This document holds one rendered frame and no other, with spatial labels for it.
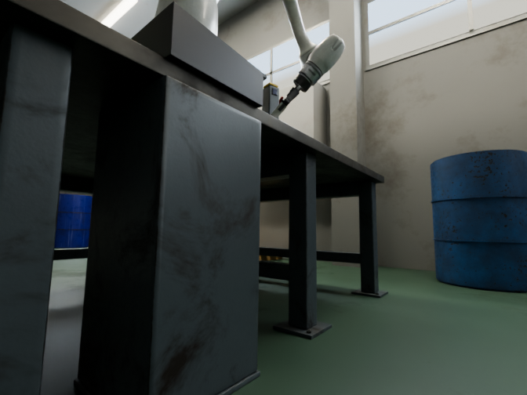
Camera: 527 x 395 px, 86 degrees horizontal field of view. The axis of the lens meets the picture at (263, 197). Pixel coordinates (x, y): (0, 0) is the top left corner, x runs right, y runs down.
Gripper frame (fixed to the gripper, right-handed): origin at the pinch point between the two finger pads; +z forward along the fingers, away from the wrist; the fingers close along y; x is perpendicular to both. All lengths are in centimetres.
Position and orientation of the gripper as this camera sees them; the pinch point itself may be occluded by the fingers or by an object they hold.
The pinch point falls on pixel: (273, 116)
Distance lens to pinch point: 129.3
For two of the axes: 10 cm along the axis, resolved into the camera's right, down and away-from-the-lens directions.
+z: -6.6, 7.4, 1.3
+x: 7.5, 6.4, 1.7
